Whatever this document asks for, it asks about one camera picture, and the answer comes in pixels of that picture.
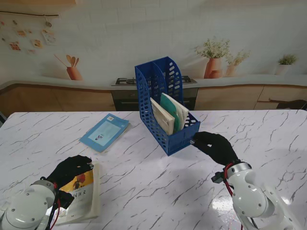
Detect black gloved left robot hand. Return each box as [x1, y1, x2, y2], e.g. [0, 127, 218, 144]
[47, 155, 94, 190]

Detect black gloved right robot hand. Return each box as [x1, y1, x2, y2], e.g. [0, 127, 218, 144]
[190, 131, 240, 166]

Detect yellow and white book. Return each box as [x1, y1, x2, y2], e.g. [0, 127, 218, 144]
[54, 161, 101, 226]

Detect light blue paperback book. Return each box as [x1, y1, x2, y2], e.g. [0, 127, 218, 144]
[79, 113, 131, 154]

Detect teal illustrated paperback book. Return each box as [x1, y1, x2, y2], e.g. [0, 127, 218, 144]
[160, 92, 190, 133]

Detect tan paperback book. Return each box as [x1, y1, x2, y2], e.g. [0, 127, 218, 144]
[150, 97, 176, 135]

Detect blue plastic file holder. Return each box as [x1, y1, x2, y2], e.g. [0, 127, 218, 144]
[134, 56, 201, 157]

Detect printed kitchen backdrop banner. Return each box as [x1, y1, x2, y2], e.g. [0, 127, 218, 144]
[0, 0, 307, 113]

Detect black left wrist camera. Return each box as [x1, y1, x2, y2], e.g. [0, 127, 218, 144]
[59, 190, 74, 209]

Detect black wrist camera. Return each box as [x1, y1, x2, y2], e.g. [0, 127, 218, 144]
[211, 172, 226, 184]
[59, 190, 74, 209]

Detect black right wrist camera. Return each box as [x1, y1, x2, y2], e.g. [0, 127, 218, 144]
[211, 172, 226, 184]

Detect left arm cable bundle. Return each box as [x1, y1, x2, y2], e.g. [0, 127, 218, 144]
[45, 184, 62, 230]

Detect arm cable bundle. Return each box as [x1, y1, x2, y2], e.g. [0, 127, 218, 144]
[45, 184, 62, 230]
[223, 164, 260, 230]

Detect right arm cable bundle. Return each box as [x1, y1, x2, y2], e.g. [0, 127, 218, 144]
[223, 164, 260, 230]

